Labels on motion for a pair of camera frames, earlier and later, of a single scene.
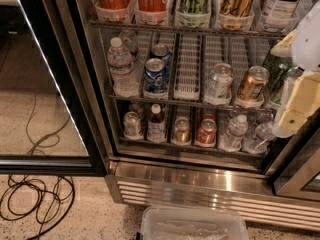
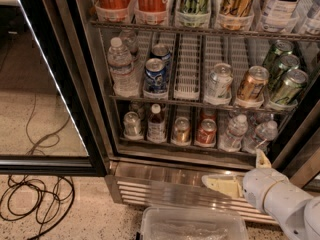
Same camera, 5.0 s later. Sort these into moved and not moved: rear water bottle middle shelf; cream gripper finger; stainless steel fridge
Moved: cream gripper finger
Not moved: stainless steel fridge; rear water bottle middle shelf
